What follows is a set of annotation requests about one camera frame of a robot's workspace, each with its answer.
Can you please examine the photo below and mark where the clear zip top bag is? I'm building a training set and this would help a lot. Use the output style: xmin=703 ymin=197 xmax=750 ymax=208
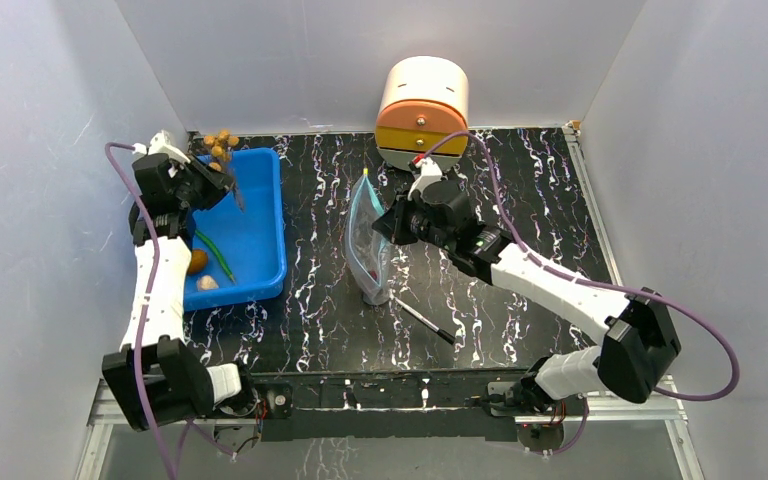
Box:
xmin=344 ymin=168 xmax=392 ymax=306

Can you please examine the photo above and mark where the brown longan bunch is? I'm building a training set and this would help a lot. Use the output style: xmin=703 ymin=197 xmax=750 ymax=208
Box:
xmin=202 ymin=129 xmax=246 ymax=212

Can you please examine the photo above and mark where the green chili pepper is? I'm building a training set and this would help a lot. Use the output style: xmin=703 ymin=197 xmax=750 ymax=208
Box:
xmin=195 ymin=230 xmax=236 ymax=284

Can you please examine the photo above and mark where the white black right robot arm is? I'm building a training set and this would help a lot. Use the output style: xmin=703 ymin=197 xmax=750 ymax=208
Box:
xmin=372 ymin=180 xmax=681 ymax=416

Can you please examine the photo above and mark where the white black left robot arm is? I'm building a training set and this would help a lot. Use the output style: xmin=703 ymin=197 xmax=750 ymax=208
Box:
xmin=102 ymin=153 xmax=261 ymax=431

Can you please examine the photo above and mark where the blue plastic bin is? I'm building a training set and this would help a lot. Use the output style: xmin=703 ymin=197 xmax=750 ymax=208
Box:
xmin=183 ymin=148 xmax=287 ymax=312

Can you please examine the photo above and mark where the pastel mini drawer cabinet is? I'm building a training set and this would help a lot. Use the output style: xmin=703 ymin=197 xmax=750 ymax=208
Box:
xmin=374 ymin=56 xmax=469 ymax=171

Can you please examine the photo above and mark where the black and white pen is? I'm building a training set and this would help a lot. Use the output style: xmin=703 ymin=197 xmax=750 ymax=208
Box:
xmin=391 ymin=296 xmax=456 ymax=345

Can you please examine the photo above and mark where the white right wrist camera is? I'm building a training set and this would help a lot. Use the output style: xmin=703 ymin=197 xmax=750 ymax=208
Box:
xmin=407 ymin=154 xmax=443 ymax=201

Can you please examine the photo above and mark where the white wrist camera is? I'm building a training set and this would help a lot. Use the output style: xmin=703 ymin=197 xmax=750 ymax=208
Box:
xmin=407 ymin=154 xmax=443 ymax=201
xmin=133 ymin=130 xmax=191 ymax=165

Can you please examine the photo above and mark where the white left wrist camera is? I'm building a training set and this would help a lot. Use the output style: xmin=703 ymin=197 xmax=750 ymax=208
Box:
xmin=133 ymin=130 xmax=191 ymax=165

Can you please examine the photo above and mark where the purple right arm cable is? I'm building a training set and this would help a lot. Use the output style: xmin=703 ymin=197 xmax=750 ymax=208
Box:
xmin=417 ymin=130 xmax=741 ymax=403

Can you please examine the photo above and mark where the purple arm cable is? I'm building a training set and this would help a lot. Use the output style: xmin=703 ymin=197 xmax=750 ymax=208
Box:
xmin=417 ymin=130 xmax=741 ymax=403
xmin=104 ymin=141 xmax=240 ymax=480

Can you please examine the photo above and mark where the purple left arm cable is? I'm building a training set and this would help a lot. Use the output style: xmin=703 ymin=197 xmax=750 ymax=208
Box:
xmin=104 ymin=141 xmax=240 ymax=480

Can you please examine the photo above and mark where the aluminium frame rail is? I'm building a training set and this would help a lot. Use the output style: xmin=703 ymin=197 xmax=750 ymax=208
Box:
xmin=85 ymin=377 xmax=690 ymax=439

